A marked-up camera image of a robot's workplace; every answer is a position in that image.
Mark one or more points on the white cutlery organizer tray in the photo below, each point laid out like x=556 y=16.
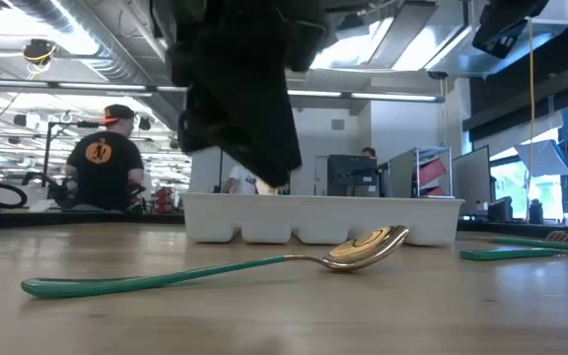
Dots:
x=323 y=217

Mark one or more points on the gray metal shelf rack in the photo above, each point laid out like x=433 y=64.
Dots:
x=402 y=172

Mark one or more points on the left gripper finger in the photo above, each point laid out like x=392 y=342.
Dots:
x=197 y=123
x=254 y=133

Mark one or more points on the red storage bin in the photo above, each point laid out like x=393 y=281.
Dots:
x=432 y=171
x=434 y=191

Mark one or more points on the gray wall vent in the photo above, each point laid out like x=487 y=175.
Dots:
x=337 y=124

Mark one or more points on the black bottle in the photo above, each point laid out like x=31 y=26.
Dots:
x=536 y=212

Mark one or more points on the white paper sheet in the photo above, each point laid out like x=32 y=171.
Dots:
x=543 y=158

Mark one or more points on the gray monitor back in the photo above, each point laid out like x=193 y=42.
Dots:
x=471 y=177

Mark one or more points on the long ceiling light tube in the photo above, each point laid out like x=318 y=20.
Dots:
x=363 y=95

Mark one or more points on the black desk device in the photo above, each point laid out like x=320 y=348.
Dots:
x=501 y=209

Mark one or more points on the person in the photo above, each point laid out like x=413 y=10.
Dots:
x=242 y=180
x=104 y=172
x=369 y=152

